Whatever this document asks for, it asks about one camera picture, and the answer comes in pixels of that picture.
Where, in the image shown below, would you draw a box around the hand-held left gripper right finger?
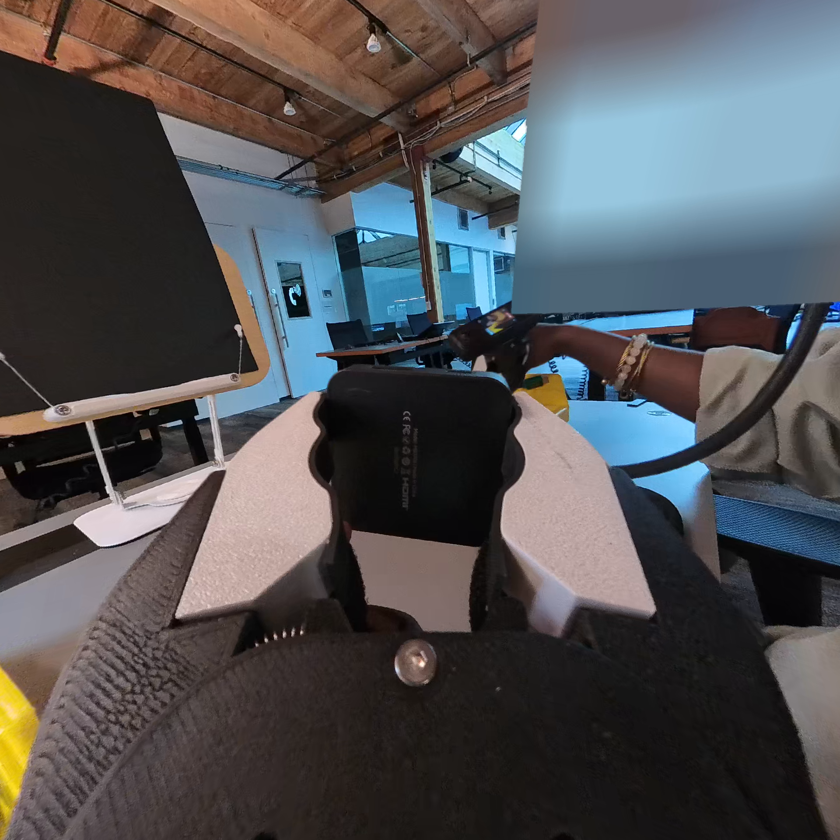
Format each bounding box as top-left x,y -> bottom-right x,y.
468,391 -> 658,637

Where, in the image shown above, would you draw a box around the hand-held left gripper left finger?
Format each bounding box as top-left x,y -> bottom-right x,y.
173,392 -> 368,634

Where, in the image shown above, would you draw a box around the yellow divided plastic bin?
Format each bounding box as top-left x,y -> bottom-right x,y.
521,373 -> 571,424

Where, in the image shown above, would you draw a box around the black hub adapter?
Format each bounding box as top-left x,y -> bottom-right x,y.
326,367 -> 515,547

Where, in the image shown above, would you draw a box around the black hub adapter cable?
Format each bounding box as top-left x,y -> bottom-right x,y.
617,303 -> 831,479

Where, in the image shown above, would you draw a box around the yellow plastic bins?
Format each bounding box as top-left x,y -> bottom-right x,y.
0,666 -> 42,840

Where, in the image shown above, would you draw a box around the person's right hand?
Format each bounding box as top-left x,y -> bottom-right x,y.
525,322 -> 621,388

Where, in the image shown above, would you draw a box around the long desk with black chairs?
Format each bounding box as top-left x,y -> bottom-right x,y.
315,315 -> 490,371

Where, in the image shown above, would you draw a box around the person in cream sweater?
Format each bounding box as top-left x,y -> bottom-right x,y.
692,325 -> 840,840

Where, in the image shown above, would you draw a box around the brown office chair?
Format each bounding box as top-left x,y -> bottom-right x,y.
690,306 -> 788,354

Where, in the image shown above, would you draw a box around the gold wrist bracelet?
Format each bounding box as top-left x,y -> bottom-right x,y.
600,333 -> 654,398

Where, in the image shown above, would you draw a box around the phone icon wall sign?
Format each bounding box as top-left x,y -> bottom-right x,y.
276,261 -> 312,320

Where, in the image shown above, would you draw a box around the black board with wooden frame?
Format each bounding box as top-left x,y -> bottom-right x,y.
0,51 -> 271,437

